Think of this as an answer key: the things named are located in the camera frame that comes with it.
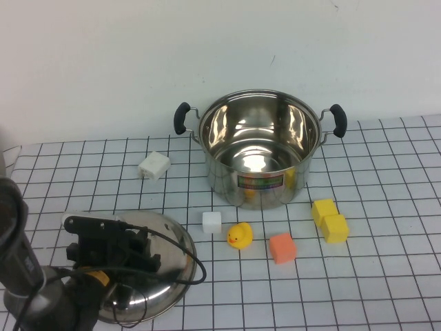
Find stainless steel pot black handles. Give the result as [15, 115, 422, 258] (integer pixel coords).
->
[173, 89, 348, 211]

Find orange foam cube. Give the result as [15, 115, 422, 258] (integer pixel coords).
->
[269, 232, 297, 265]

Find yellow rubber duck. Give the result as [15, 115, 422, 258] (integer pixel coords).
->
[226, 222, 254, 250]

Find white black-checked tablecloth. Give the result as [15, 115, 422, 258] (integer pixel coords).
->
[0, 115, 441, 331]

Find white foam cube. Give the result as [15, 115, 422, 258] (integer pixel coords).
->
[201, 210, 223, 234]

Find white power adapter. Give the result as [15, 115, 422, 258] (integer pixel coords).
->
[137, 150, 172, 183]

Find thin black cable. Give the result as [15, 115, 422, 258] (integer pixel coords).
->
[112, 284, 151, 327]

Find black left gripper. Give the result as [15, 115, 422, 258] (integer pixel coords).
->
[65, 231, 163, 277]

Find steel lid black knob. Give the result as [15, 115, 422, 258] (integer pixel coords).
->
[98, 210, 198, 325]

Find yellow foam cube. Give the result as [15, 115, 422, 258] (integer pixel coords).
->
[311, 198, 339, 228]
[320, 214, 350, 245]

